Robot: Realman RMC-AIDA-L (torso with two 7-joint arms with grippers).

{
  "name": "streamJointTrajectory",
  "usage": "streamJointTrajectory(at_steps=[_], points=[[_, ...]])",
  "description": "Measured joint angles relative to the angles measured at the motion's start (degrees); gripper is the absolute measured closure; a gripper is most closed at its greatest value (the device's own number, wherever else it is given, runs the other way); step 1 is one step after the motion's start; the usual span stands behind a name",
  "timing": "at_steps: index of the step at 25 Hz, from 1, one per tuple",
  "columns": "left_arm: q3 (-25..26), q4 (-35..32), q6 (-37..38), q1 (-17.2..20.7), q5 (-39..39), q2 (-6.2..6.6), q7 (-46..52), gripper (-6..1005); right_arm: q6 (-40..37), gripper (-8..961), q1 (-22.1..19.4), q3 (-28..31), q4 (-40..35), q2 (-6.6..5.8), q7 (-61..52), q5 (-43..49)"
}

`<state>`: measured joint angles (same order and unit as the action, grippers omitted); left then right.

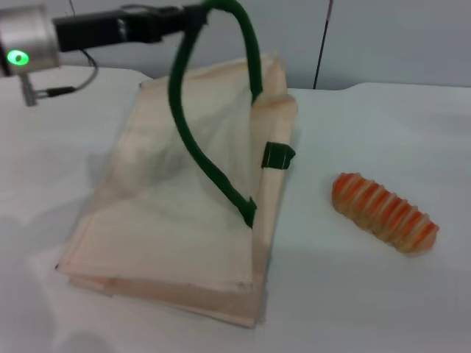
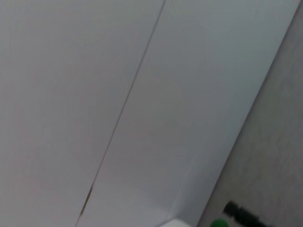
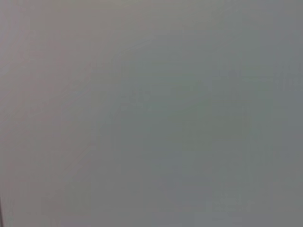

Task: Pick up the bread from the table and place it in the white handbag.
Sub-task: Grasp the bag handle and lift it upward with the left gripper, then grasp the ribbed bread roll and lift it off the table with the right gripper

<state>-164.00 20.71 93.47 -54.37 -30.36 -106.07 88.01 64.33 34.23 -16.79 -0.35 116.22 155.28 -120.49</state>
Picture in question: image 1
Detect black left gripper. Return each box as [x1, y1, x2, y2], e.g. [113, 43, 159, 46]
[52, 3, 210, 53]

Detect cream handbag with green handles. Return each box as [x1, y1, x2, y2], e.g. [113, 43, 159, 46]
[54, 0, 300, 328]

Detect orange striped bread loaf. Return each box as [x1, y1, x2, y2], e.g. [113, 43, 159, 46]
[330, 171, 441, 254]

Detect thin dark vertical pole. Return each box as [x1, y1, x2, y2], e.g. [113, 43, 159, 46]
[312, 0, 334, 90]

